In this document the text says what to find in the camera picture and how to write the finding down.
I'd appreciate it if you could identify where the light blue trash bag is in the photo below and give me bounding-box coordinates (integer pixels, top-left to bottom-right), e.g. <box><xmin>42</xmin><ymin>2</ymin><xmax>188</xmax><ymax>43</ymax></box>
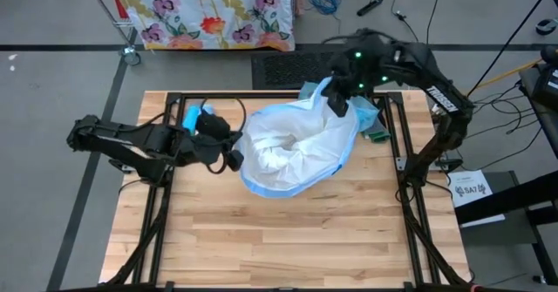
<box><xmin>298</xmin><ymin>80</ymin><xmax>381</xmax><ymax>132</ymax></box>

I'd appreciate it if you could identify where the round black grey disc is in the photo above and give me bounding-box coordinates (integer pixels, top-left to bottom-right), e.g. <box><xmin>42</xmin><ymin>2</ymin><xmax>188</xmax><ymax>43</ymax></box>
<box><xmin>534</xmin><ymin>17</ymin><xmax>558</xmax><ymax>36</ymax></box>

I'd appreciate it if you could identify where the black metal stand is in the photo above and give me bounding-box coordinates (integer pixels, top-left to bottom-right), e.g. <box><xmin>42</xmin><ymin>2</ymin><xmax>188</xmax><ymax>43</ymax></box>
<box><xmin>453</xmin><ymin>169</ymin><xmax>558</xmax><ymax>284</ymax></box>

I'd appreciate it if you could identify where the grey green glove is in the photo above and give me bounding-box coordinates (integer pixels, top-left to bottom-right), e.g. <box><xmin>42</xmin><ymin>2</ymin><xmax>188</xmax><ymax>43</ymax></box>
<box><xmin>360</xmin><ymin>121</ymin><xmax>392</xmax><ymax>145</ymax></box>

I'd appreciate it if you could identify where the blue trash bag roll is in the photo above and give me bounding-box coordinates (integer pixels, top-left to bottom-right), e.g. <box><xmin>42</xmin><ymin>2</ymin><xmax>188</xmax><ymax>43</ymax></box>
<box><xmin>181</xmin><ymin>103</ymin><xmax>216</xmax><ymax>132</ymax></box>

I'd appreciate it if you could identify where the yellow cable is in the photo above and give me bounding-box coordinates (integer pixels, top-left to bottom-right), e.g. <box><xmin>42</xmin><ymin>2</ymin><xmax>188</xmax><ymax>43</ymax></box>
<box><xmin>468</xmin><ymin>58</ymin><xmax>544</xmax><ymax>97</ymax></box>

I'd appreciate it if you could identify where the floral print curtain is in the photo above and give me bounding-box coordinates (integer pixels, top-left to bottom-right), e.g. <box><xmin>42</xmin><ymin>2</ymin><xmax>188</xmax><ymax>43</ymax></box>
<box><xmin>106</xmin><ymin>0</ymin><xmax>296</xmax><ymax>52</ymax></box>

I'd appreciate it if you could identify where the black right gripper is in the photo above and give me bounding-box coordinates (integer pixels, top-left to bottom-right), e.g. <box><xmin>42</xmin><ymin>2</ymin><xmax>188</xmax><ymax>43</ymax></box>
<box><xmin>324</xmin><ymin>29</ymin><xmax>396</xmax><ymax>119</ymax></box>

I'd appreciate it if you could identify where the metal rolling rack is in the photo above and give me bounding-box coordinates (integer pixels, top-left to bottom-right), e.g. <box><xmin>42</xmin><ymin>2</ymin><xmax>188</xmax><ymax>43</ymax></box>
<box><xmin>81</xmin><ymin>0</ymin><xmax>143</xmax><ymax>66</ymax></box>

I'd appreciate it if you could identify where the black metal table frame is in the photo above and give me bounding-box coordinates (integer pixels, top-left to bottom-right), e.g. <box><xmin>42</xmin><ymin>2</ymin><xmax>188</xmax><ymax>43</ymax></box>
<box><xmin>104</xmin><ymin>89</ymin><xmax>474</xmax><ymax>292</ymax></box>

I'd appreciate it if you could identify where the white bag with blue hem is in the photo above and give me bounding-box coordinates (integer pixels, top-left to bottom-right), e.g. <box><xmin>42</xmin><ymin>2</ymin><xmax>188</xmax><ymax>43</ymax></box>
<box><xmin>235</xmin><ymin>77</ymin><xmax>362</xmax><ymax>200</ymax></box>

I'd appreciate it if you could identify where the black perforated floor mat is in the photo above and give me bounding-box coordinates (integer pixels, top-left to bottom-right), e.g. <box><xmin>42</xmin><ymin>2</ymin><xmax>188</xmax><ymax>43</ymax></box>
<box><xmin>250</xmin><ymin>50</ymin><xmax>350</xmax><ymax>91</ymax></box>

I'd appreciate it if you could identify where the white printed paper sign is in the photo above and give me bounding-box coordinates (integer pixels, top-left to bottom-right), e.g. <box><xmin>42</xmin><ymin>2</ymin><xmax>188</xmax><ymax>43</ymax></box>
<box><xmin>447</xmin><ymin>169</ymin><xmax>494</xmax><ymax>209</ymax></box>

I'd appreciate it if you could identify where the long thin black cable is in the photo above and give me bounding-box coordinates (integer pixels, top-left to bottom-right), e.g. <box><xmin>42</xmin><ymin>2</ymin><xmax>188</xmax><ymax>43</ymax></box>
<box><xmin>468</xmin><ymin>0</ymin><xmax>558</xmax><ymax>95</ymax></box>

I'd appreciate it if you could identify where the black device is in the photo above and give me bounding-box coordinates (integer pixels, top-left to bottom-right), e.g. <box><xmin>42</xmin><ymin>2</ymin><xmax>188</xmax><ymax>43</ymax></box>
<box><xmin>517</xmin><ymin>45</ymin><xmax>558</xmax><ymax>110</ymax></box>

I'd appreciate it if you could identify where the black power strip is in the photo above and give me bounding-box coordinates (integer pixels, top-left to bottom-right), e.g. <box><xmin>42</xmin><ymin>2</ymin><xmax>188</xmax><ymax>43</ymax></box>
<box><xmin>356</xmin><ymin>0</ymin><xmax>384</xmax><ymax>17</ymax></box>

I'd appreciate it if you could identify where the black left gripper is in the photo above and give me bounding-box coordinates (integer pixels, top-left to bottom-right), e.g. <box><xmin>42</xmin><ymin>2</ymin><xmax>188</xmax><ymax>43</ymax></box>
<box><xmin>187</xmin><ymin>110</ymin><xmax>246</xmax><ymax>173</ymax></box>

